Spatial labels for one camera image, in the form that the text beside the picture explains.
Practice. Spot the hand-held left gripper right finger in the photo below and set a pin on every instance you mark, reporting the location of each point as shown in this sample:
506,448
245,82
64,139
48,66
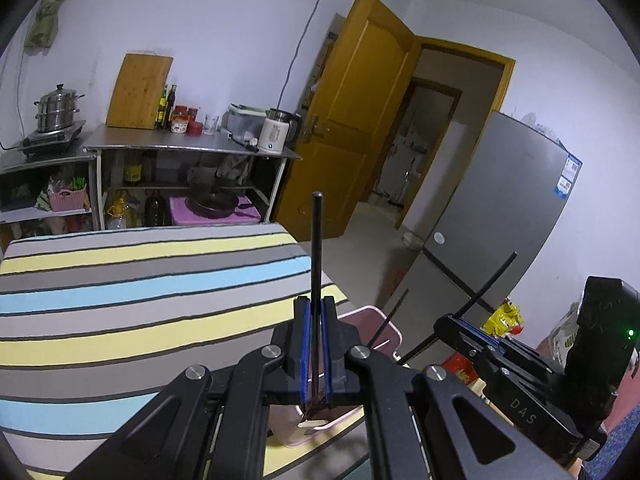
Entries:
326,350

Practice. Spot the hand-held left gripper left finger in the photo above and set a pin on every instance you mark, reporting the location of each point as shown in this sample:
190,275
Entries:
306,350

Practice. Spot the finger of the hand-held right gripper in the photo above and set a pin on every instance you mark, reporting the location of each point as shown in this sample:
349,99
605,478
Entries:
482,334
462,340

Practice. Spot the pink plastic utensil holder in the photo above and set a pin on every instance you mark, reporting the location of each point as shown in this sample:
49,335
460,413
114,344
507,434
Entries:
365,322

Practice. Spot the black chopstick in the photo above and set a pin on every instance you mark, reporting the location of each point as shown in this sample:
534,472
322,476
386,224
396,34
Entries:
317,260
490,280

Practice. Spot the yellow snack packet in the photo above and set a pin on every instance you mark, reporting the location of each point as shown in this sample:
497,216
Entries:
502,320

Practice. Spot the red snack packet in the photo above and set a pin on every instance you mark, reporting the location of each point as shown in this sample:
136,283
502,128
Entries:
457,367

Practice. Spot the white plastic bag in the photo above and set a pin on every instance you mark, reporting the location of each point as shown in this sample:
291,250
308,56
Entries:
562,332

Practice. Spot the silver refrigerator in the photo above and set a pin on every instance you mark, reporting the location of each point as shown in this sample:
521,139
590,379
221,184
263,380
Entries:
500,200

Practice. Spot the pink plastic box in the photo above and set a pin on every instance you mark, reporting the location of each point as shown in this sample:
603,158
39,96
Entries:
250,216

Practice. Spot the dark frying pan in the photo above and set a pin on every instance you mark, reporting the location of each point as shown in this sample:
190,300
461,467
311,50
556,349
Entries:
212,204

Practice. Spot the striped tablecloth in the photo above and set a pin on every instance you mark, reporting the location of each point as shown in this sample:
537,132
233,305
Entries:
125,310

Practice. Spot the dark glass bottle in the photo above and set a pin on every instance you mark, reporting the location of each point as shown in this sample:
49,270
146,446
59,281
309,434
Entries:
156,210

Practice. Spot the yellow wooden door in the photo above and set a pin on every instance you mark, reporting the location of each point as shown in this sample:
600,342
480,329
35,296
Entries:
345,135

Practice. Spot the white electric kettle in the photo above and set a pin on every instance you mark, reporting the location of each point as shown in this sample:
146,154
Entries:
272,135

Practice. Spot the yellow oil jug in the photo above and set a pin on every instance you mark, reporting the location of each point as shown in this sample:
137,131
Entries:
120,212

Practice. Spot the grey plastic container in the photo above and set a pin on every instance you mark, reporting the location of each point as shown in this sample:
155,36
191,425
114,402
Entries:
242,121

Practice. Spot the drinking glass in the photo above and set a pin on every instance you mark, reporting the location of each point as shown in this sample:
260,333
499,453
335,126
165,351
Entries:
211,126

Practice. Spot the red plastic container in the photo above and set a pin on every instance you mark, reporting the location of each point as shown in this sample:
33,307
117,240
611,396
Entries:
195,128

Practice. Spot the steel kitchen table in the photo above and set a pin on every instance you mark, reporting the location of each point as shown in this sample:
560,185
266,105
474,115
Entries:
175,139

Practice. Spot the red lid jar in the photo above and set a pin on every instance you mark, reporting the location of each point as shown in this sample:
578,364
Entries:
180,120

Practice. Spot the dark sauce bottle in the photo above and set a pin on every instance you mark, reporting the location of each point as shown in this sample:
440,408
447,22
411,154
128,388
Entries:
172,107

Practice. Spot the cooking oil bottle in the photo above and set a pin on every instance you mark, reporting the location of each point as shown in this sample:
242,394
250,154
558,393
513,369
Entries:
162,110

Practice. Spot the pink plastic basket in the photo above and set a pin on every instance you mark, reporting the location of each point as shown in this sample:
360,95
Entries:
67,201

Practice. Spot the wooden cutting board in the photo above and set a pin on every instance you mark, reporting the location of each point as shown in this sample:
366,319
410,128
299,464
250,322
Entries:
140,90

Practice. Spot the low steel shelf rack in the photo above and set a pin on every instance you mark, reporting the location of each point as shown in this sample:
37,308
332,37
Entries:
45,160

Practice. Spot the black induction cooker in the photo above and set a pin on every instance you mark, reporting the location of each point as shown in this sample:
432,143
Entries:
50,141

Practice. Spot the steel steamer pot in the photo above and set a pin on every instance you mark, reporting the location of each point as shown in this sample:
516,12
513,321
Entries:
57,110

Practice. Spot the green hanging cloth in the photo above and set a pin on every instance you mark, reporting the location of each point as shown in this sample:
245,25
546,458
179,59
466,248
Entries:
47,10

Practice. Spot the yellow door frame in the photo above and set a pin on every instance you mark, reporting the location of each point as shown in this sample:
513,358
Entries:
505,75

